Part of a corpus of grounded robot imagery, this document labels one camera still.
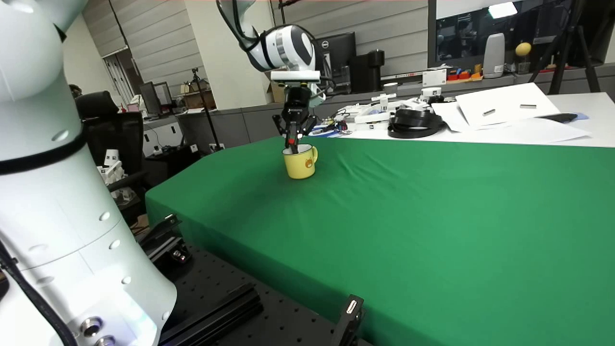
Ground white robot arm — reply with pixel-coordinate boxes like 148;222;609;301
0;0;177;346

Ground black coiled cable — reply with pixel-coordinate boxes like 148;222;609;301
386;105;448;141

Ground black perforated breadboard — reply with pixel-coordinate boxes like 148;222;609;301
136;216;371;346

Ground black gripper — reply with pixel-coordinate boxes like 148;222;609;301
275;86;323;137

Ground yellow ball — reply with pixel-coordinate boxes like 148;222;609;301
515;43;532;59

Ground black aluminium rail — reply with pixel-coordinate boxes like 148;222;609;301
157;285;263;346

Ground dark marker pen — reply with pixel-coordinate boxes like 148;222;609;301
288;130;298;155

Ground black office chair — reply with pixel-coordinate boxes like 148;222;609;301
75;93;146;193

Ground green table cloth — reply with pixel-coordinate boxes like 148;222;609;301
146;139;615;346

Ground yellow mug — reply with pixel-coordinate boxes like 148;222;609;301
282;145;319;182

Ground black camera tripod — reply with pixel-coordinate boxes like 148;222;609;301
190;68;223;153

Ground black clamp on table edge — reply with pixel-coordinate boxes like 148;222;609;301
330;297;363;346

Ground white cylindrical speaker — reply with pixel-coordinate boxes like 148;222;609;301
482;34;505;78

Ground white paper sheets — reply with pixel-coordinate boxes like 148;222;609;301
432;84;590;145

